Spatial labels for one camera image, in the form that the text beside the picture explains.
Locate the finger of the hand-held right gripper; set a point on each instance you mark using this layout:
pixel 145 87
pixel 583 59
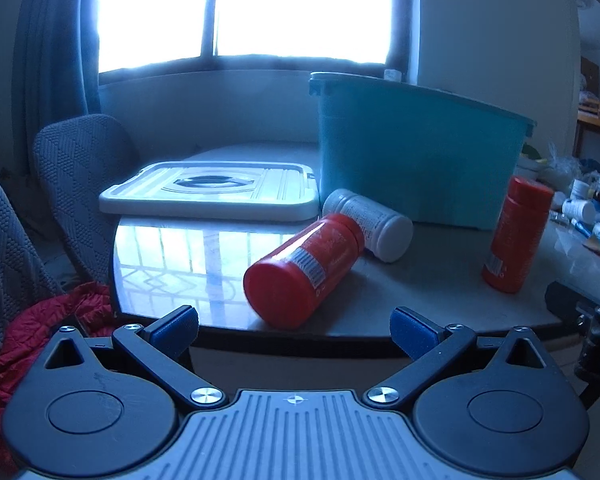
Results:
pixel 562 302

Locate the red bottle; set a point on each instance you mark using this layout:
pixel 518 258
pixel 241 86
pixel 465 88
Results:
pixel 305 270
pixel 517 235

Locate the white bottle with label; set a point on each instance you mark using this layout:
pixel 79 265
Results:
pixel 370 222

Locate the blue tube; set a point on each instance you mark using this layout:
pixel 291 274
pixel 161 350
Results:
pixel 581 227

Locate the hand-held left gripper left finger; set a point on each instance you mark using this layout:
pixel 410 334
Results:
pixel 177 331

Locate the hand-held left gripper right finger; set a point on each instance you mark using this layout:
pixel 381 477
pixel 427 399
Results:
pixel 412 331

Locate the red cloth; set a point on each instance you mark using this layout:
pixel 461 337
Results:
pixel 35 325

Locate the wooden shelf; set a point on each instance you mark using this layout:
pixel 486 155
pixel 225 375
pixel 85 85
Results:
pixel 597 122

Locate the wall picture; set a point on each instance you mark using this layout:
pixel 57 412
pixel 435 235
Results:
pixel 590 80

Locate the white storage box lid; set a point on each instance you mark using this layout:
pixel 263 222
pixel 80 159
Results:
pixel 205 187

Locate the glossy white desktop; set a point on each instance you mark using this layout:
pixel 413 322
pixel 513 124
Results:
pixel 455 275

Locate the teal plastic storage box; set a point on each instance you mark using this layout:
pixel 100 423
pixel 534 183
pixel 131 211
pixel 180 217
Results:
pixel 410 150

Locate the clear plastic bag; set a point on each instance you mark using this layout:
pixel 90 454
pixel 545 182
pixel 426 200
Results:
pixel 560 167

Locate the grey textured chair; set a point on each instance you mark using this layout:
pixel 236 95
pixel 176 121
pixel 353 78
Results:
pixel 7 260
pixel 80 170

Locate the window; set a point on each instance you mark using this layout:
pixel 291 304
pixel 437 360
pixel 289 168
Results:
pixel 280 5

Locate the blue-grey curtain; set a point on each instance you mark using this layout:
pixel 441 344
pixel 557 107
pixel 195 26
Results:
pixel 55 60

